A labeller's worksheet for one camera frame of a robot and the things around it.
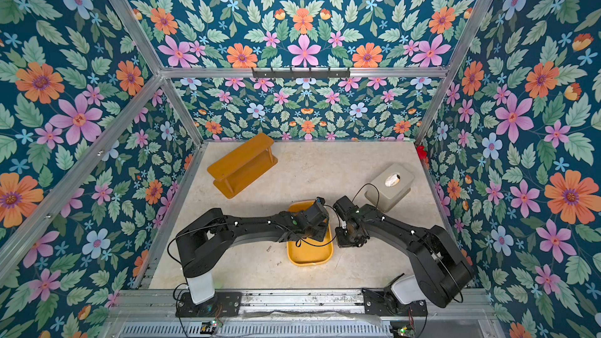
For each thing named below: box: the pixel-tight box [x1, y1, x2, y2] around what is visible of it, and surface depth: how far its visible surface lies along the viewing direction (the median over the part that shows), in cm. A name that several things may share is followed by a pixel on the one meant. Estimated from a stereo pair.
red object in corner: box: [416, 145, 428, 161], surface depth 119 cm
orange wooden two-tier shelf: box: [206, 133, 278, 199], surface depth 101 cm
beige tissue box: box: [364, 163, 415, 213], surface depth 97 cm
